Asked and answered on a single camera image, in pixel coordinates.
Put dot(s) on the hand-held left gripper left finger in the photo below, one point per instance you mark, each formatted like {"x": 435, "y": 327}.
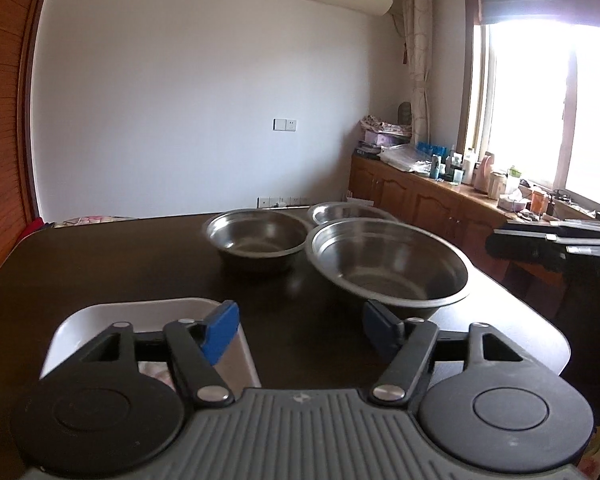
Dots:
{"x": 222, "y": 332}

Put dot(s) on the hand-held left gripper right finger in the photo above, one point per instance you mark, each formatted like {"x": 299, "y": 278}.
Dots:
{"x": 380, "y": 330}

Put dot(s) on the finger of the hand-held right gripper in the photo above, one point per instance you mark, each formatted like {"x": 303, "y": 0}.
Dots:
{"x": 585, "y": 229}
{"x": 520, "y": 247}

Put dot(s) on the large steel bowl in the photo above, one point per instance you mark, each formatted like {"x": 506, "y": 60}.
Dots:
{"x": 390, "y": 270}

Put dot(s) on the white square floral plate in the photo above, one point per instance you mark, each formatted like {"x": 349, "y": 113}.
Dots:
{"x": 130, "y": 310}

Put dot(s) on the medium steel bowl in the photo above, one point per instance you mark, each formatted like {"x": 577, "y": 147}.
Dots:
{"x": 255, "y": 240}

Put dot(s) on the small steel bowl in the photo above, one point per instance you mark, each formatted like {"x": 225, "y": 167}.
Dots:
{"x": 345, "y": 212}

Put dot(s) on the tissue box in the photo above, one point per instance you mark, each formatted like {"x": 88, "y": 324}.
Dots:
{"x": 512, "y": 202}

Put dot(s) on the white jar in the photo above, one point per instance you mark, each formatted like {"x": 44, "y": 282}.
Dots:
{"x": 497, "y": 185}

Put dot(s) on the green lidded jar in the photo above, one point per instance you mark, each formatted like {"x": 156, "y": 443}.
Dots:
{"x": 514, "y": 177}

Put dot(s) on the pink thermos jug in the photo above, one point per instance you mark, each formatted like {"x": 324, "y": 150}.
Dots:
{"x": 485, "y": 172}

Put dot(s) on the small teal cup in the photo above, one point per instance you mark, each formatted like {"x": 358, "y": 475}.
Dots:
{"x": 458, "y": 176}

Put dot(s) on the white bottle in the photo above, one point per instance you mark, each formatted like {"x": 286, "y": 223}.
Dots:
{"x": 469, "y": 165}

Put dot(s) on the brown wooden cabinet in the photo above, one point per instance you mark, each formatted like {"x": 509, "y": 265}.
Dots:
{"x": 430, "y": 205}

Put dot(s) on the blue can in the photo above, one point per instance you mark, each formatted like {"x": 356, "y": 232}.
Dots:
{"x": 435, "y": 167}

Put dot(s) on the wooden framed window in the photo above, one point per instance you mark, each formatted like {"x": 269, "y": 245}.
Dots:
{"x": 530, "y": 110}

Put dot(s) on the blue boxes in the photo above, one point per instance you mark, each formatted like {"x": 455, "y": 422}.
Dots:
{"x": 430, "y": 147}

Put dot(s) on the clear plastic bags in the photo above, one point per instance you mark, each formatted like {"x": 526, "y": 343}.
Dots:
{"x": 405, "y": 160}

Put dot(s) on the pink floral bedding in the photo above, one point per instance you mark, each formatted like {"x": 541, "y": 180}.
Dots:
{"x": 100, "y": 220}

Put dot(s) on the pink purple box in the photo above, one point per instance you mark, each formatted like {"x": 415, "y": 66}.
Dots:
{"x": 387, "y": 139}

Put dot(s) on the grey mesh back rest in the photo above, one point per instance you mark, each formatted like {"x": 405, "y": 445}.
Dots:
{"x": 404, "y": 112}

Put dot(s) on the dark stacked books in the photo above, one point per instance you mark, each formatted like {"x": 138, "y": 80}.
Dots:
{"x": 369, "y": 150}

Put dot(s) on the folded patterned cloth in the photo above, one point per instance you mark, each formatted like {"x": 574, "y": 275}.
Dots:
{"x": 387, "y": 125}

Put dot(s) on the red cloth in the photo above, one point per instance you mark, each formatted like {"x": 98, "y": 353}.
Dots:
{"x": 40, "y": 226}

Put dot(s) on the cream patterned curtain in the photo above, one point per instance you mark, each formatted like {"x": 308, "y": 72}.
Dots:
{"x": 420, "y": 60}

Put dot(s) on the brown wooden wardrobe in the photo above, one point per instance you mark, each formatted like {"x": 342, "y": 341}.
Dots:
{"x": 0, "y": 135}

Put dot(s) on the row of white wall outlets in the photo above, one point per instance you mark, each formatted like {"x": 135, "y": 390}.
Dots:
{"x": 282, "y": 202}

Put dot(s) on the white wall switch socket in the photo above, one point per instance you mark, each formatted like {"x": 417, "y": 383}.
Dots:
{"x": 285, "y": 125}

